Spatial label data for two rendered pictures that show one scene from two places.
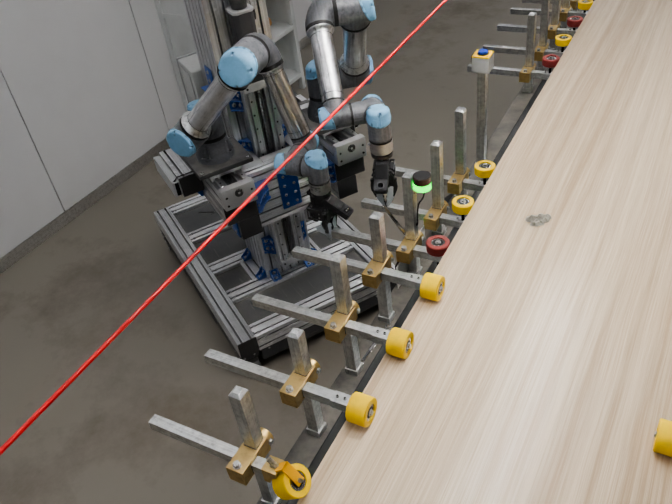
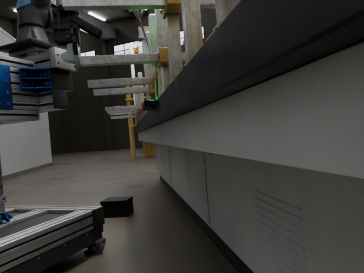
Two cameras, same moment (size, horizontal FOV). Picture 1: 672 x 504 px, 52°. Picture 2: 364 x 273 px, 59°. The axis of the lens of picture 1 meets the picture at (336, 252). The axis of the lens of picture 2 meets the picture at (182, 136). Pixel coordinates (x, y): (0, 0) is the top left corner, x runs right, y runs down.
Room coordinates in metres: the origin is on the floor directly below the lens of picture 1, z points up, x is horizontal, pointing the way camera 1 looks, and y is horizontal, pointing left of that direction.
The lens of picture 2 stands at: (0.97, 0.53, 0.57)
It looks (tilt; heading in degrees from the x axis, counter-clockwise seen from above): 1 degrees down; 317
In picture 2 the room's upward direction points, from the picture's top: 5 degrees counter-clockwise
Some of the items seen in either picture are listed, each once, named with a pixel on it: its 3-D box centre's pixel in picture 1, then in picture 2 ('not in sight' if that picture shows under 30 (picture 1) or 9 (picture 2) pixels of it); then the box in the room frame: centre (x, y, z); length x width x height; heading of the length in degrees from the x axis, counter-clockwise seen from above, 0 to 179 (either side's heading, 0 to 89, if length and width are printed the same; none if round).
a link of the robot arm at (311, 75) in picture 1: (322, 76); (31, 13); (2.58, -0.05, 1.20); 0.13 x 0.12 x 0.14; 92
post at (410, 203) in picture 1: (411, 230); (162, 46); (1.89, -0.27, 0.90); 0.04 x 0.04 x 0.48; 57
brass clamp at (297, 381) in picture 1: (300, 381); not in sight; (1.24, 0.15, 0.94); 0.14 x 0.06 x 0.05; 147
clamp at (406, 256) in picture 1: (410, 246); (165, 59); (1.87, -0.26, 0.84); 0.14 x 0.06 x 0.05; 147
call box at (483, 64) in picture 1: (482, 62); (144, 34); (2.53, -0.69, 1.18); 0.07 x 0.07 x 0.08; 57
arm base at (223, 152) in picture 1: (213, 143); not in sight; (2.38, 0.41, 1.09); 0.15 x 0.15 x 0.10
